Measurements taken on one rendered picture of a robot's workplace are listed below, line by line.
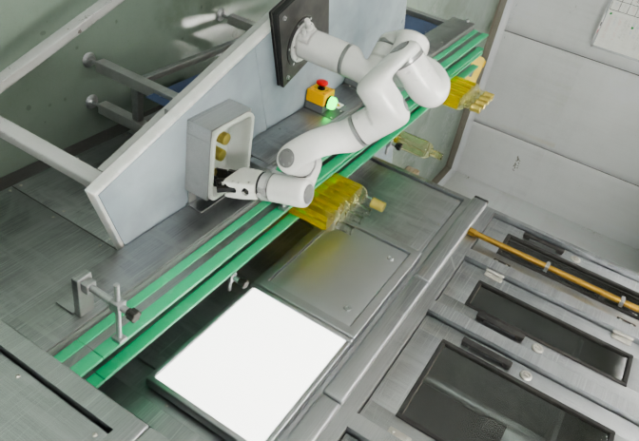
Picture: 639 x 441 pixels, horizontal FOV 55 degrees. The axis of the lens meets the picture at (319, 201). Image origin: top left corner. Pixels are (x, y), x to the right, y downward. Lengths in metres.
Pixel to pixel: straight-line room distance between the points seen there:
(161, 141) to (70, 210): 0.62
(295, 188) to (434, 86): 0.41
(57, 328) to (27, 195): 0.82
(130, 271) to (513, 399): 1.05
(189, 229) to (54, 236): 0.49
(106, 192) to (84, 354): 0.36
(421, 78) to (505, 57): 6.33
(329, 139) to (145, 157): 0.45
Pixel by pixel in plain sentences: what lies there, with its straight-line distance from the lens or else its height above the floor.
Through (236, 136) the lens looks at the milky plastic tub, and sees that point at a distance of 1.76.
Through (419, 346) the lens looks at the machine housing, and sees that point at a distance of 1.83.
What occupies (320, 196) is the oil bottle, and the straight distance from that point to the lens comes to 1.93.
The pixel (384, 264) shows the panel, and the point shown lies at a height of 1.25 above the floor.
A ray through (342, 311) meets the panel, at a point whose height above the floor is 1.24.
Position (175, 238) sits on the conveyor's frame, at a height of 0.83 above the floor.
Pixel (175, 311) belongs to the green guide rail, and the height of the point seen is 0.94.
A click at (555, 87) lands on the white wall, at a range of 7.78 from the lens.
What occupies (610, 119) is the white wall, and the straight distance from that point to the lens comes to 7.79.
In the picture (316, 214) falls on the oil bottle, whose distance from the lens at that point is 1.87.
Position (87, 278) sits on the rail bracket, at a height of 0.86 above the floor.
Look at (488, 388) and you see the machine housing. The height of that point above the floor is 1.68.
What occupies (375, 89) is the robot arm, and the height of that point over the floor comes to 1.18.
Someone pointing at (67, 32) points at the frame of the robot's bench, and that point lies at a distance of 2.04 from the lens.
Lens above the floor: 1.67
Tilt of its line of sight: 20 degrees down
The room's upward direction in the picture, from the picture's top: 116 degrees clockwise
